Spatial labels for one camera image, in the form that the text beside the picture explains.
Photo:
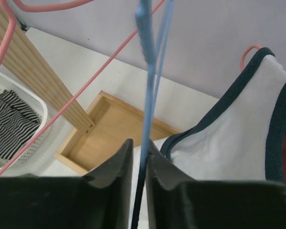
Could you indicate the wooden clothes rack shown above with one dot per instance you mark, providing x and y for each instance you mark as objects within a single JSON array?
[{"x": 74, "y": 114}]

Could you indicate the pink hanger empty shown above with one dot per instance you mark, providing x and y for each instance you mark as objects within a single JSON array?
[{"x": 47, "y": 85}]

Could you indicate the white tank top navy trim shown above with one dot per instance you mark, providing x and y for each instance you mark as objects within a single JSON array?
[{"x": 241, "y": 137}]

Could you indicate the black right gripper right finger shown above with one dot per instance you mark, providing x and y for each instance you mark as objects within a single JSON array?
[{"x": 177, "y": 201}]

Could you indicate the black white striped garment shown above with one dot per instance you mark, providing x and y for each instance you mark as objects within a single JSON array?
[{"x": 18, "y": 123}]

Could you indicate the blue hanger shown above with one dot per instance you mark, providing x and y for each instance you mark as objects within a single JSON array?
[{"x": 154, "y": 52}]

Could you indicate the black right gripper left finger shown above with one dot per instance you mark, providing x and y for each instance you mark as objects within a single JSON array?
[{"x": 97, "y": 200}]

